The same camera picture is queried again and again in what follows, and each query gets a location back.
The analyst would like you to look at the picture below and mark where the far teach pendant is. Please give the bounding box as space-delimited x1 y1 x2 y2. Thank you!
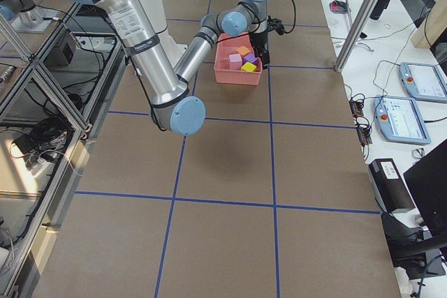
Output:
399 62 446 103

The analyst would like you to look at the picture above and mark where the purple foam cube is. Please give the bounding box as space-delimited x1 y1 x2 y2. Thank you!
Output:
242 53 260 65

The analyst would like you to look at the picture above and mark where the teach pendant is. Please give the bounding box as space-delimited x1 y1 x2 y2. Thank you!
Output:
374 96 431 145
399 62 446 103

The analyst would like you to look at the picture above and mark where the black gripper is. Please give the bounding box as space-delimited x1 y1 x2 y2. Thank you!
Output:
251 31 270 69

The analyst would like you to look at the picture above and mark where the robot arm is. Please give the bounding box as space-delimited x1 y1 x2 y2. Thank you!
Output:
71 0 268 135

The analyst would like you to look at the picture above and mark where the near teach pendant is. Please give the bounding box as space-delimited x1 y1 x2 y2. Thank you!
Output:
374 96 431 145

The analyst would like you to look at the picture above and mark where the pink and grey pouch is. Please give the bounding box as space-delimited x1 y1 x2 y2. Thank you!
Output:
329 0 349 14

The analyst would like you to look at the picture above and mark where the black monitor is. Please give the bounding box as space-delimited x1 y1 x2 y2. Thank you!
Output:
404 140 446 235

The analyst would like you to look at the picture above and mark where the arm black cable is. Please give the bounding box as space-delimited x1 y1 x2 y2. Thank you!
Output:
237 0 297 35

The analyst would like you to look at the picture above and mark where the black water bottle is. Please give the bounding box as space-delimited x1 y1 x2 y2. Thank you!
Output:
369 0 390 20

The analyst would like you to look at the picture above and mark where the pink plastic bin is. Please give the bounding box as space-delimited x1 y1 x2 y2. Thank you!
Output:
214 33 263 86

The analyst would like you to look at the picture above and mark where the pink foam cube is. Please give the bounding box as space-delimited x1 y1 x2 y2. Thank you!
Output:
228 53 243 70

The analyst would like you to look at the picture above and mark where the orange foam cube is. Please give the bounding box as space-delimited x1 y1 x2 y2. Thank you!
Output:
236 46 251 57

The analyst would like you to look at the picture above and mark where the aluminium frame post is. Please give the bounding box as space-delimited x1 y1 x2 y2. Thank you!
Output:
334 0 378 73

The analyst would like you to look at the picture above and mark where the black box device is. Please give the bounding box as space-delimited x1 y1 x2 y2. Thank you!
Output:
368 158 415 214

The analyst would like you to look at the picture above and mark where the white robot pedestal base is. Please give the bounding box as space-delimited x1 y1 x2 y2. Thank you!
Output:
140 0 187 67

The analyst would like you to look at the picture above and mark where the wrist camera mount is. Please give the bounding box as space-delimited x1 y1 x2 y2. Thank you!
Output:
268 16 286 36

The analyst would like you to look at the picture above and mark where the yellow foam cube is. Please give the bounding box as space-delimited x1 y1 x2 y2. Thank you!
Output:
240 62 257 72

